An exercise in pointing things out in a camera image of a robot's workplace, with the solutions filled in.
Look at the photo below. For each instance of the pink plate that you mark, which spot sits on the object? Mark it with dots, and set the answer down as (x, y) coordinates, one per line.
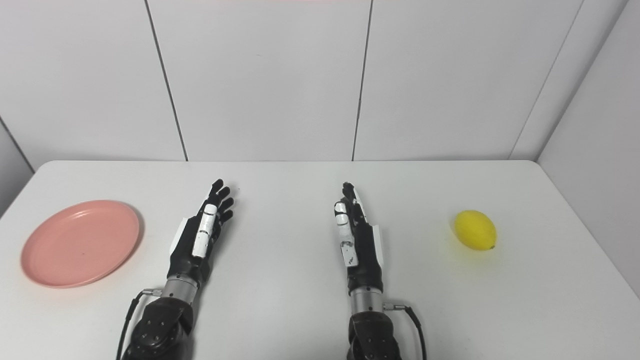
(80, 243)

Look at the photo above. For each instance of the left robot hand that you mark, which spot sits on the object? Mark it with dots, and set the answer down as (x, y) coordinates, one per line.
(192, 250)

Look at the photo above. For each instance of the yellow lemon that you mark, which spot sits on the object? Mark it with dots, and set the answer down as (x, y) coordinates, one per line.
(475, 230)

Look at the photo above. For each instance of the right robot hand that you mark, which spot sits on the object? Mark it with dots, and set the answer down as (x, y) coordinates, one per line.
(362, 250)

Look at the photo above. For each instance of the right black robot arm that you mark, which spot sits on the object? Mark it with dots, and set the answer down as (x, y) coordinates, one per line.
(371, 330)

